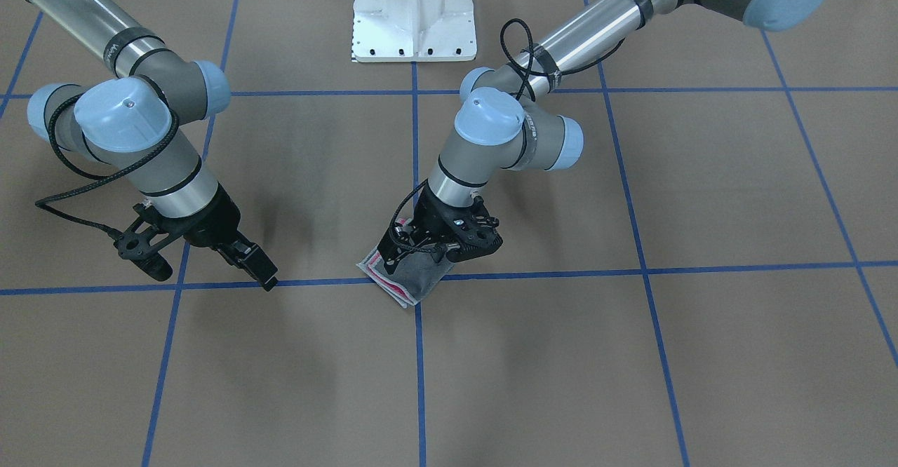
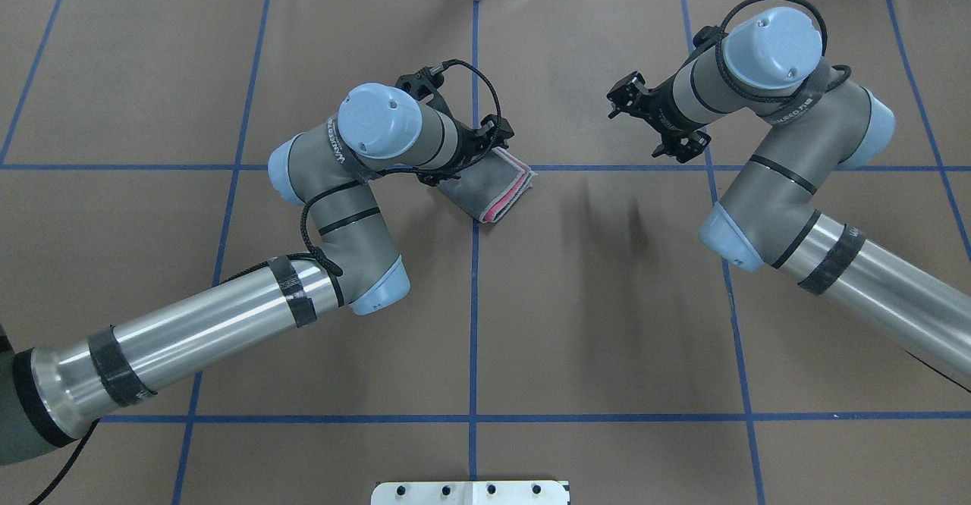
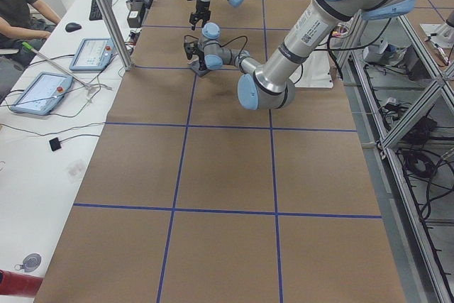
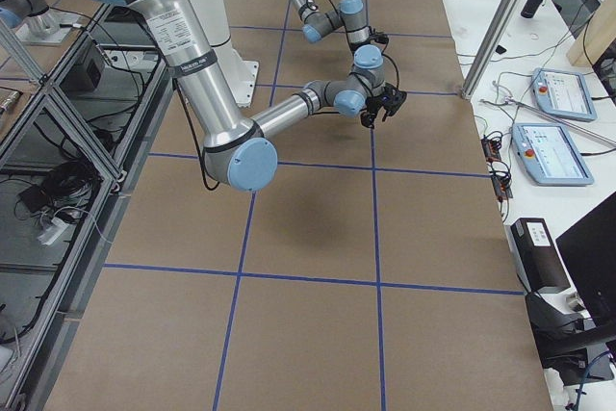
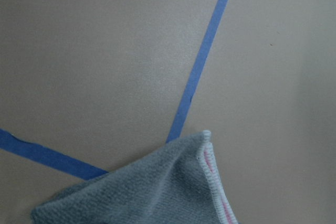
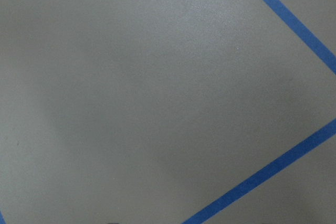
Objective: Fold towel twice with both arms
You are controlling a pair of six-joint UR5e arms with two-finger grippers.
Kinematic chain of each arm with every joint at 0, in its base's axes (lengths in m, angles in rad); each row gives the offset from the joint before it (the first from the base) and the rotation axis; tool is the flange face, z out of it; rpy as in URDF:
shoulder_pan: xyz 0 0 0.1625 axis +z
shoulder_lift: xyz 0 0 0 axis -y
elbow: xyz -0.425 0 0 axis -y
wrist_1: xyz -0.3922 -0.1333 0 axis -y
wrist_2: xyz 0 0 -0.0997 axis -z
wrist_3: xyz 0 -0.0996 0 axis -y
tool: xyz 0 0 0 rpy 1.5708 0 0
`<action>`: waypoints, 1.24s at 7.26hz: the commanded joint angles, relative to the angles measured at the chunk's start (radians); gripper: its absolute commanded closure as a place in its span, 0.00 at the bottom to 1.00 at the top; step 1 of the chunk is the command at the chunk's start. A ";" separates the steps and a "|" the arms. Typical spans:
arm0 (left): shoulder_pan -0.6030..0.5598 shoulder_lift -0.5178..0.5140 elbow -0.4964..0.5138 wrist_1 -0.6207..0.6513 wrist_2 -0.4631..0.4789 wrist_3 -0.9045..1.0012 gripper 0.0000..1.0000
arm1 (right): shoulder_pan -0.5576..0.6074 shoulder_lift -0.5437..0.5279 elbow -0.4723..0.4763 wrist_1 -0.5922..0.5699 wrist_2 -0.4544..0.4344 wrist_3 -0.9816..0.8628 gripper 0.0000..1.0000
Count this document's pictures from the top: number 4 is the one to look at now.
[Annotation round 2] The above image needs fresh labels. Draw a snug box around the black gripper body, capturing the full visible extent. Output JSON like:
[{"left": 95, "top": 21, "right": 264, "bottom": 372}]
[{"left": 363, "top": 93, "right": 393, "bottom": 117}]

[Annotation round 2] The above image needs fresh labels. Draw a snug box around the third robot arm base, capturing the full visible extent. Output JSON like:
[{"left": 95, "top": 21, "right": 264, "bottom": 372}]
[{"left": 1, "top": 0, "right": 83, "bottom": 46}]

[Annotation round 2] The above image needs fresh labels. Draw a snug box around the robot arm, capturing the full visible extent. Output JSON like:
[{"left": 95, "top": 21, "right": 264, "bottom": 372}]
[
  {"left": 291, "top": 0, "right": 371, "bottom": 52},
  {"left": 94, "top": 0, "right": 406, "bottom": 192}
]

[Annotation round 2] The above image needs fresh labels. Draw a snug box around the near teach pendant tablet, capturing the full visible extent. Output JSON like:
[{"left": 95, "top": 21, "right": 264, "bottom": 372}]
[{"left": 511, "top": 123, "right": 594, "bottom": 187}]

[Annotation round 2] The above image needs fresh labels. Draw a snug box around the teach pendant tablet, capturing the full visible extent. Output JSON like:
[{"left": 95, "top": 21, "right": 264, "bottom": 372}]
[
  {"left": 511, "top": 123, "right": 594, "bottom": 187},
  {"left": 531, "top": 67, "right": 597, "bottom": 121}
]

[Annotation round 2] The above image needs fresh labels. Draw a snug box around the far teach pendant tablet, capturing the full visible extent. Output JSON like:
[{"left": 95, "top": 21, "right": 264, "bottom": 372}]
[{"left": 531, "top": 67, "right": 597, "bottom": 121}]

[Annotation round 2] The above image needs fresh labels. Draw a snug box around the black desktop box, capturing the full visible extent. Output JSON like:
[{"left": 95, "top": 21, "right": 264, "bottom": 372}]
[{"left": 510, "top": 218, "right": 570, "bottom": 294}]

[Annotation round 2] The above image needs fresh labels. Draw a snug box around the black monitor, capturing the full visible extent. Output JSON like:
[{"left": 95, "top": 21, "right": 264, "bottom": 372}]
[{"left": 556, "top": 193, "right": 615, "bottom": 322}]

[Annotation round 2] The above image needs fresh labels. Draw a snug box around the aluminium frame post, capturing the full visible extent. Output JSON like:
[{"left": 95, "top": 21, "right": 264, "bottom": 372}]
[{"left": 460, "top": 0, "right": 520, "bottom": 100}]

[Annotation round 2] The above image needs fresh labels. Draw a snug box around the white pedestal column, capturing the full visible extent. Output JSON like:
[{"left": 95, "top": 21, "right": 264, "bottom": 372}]
[{"left": 191, "top": 0, "right": 259, "bottom": 108}]

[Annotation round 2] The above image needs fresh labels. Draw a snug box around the aluminium side frame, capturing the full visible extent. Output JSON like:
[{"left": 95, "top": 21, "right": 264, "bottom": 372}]
[{"left": 1, "top": 7, "right": 171, "bottom": 410}]

